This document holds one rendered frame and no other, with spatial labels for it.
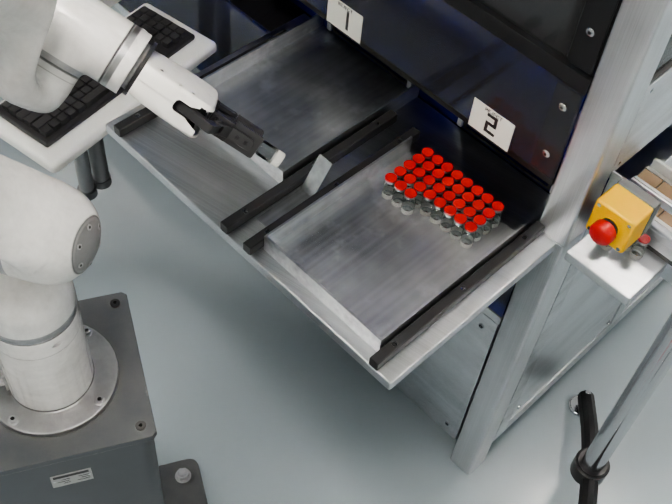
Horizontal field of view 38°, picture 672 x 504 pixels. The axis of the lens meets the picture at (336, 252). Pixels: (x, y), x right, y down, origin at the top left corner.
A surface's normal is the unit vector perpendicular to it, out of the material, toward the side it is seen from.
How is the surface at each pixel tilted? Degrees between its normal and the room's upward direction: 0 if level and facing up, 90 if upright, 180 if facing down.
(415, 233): 0
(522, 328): 90
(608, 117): 90
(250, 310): 0
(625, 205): 0
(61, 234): 68
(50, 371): 90
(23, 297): 30
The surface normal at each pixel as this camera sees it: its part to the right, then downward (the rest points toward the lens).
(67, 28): 0.12, 0.29
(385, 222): 0.07, -0.61
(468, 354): -0.72, 0.52
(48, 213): 0.85, 0.03
